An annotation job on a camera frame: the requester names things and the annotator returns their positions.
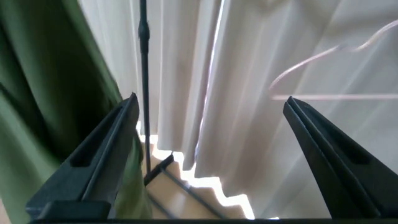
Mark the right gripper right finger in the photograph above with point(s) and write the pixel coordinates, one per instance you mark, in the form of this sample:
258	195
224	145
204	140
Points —
348	174

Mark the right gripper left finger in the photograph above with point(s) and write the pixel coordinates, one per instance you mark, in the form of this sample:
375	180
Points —
93	168

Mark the green long-sleeved shirt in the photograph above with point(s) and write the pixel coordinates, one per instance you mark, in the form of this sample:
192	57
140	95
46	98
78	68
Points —
46	77

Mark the pink clothes hanger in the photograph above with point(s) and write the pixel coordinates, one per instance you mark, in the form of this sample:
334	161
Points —
342	97

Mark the black clothes rack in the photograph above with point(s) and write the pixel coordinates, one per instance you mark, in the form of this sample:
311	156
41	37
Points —
144	93

